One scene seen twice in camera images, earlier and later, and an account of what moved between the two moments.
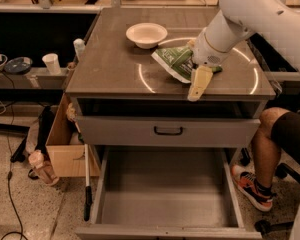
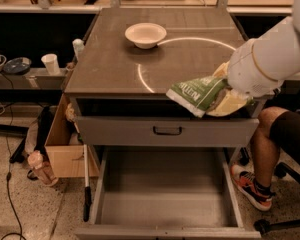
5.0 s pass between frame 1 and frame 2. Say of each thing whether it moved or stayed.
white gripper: moved
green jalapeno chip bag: moved
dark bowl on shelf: stayed
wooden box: stayed
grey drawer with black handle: stayed
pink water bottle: stayed
